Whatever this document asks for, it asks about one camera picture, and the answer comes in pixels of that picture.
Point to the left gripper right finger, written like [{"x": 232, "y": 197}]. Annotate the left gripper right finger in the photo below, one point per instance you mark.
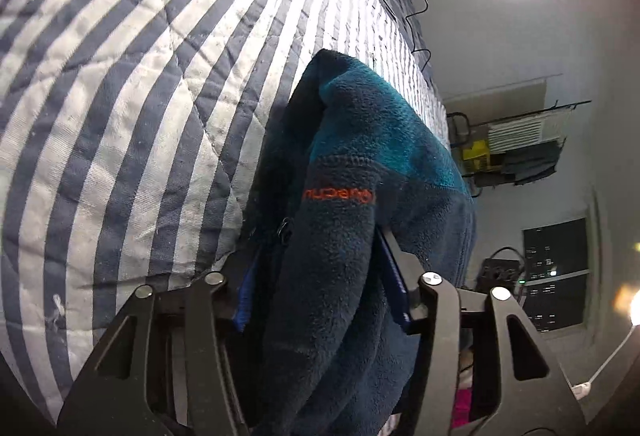
[{"x": 518, "y": 386}]

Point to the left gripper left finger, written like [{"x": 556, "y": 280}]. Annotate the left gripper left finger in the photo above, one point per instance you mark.
[{"x": 161, "y": 367}]

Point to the teal plaid fleece jacket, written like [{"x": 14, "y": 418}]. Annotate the teal plaid fleece jacket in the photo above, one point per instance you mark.
[{"x": 347, "y": 155}]

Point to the black clothes rack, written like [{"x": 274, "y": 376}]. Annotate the black clothes rack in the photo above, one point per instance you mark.
[{"x": 462, "y": 133}]

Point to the dark hanging clothes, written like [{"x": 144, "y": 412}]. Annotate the dark hanging clothes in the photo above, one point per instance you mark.
[{"x": 526, "y": 165}]

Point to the dark window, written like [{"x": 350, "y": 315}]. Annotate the dark window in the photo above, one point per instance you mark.
[{"x": 556, "y": 277}]

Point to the striped white hanging towel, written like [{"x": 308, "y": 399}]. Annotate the striped white hanging towel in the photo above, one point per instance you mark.
[{"x": 525, "y": 131}]

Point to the striped blue white quilt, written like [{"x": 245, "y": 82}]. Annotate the striped blue white quilt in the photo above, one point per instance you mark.
[{"x": 130, "y": 133}]

